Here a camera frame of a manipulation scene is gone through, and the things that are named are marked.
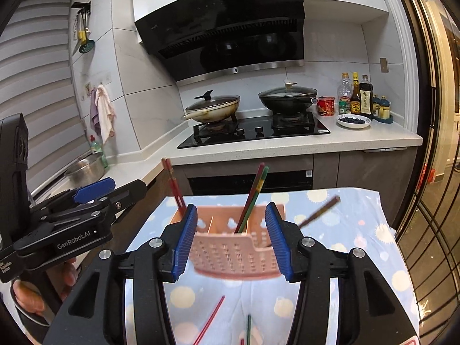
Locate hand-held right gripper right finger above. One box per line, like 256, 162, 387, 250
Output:
265, 203, 423, 345

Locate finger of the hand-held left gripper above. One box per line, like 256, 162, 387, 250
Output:
39, 179, 148, 233
30, 178, 116, 221

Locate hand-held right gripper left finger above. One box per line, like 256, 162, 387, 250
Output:
43, 204, 198, 345

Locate red chopstick with dark band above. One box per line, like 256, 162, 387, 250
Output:
162, 157, 184, 211

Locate pink perforated utensil holder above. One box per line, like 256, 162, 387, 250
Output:
170, 204, 288, 281

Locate brown chopstick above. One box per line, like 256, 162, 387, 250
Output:
298, 196, 341, 230

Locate person's left hand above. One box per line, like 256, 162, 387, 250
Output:
12, 258, 78, 326

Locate steel pot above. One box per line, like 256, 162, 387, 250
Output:
65, 151, 106, 187

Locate green dish soap bottle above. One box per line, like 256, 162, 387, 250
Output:
90, 135, 108, 169

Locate blue spotted tablecloth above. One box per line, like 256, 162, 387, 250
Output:
124, 186, 421, 345

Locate black built-in oven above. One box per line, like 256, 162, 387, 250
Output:
187, 169, 313, 196

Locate purple hanging towel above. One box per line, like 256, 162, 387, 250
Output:
90, 89, 101, 132

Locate white hanging towel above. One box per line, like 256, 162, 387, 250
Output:
95, 84, 116, 144

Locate black gas stove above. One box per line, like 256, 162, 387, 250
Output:
177, 111, 331, 150

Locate cream pan with glass lid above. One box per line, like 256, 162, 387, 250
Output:
183, 91, 241, 123

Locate window blinds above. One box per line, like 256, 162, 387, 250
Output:
0, 0, 94, 202

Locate white plate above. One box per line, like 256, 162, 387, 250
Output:
336, 114, 372, 128

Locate green hanging strainer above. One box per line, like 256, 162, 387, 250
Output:
80, 11, 95, 54

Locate black wok with glass lid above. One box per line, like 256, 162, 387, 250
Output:
258, 81, 319, 114

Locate red instant noodle cup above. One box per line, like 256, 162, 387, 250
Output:
317, 96, 336, 116

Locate yellow cap sauce bottle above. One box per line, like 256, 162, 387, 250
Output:
350, 72, 362, 115

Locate clear plastic bottle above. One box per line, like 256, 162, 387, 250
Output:
337, 73, 352, 114

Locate seasoning jar set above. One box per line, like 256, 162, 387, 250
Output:
372, 94, 394, 123

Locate black range hood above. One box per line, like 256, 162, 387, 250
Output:
131, 0, 306, 81

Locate glass sliding door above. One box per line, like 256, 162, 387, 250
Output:
392, 0, 460, 331

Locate yellow handle kitchen tool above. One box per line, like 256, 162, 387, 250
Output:
77, 14, 89, 42

